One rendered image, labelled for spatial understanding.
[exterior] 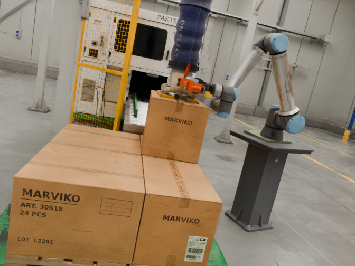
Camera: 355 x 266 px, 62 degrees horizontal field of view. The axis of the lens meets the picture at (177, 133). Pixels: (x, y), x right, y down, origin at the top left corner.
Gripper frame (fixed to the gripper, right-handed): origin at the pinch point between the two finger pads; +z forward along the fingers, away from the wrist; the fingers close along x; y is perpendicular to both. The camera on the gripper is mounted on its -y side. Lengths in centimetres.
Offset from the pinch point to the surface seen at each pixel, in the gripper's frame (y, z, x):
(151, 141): -2.2, 14.7, -42.7
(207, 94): 118, -48, -10
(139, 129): 62, 21, -49
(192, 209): -63, -5, -59
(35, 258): -63, 65, -95
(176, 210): -63, 2, -60
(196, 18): 18.0, -0.9, 44.7
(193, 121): -3.6, -9.7, -23.7
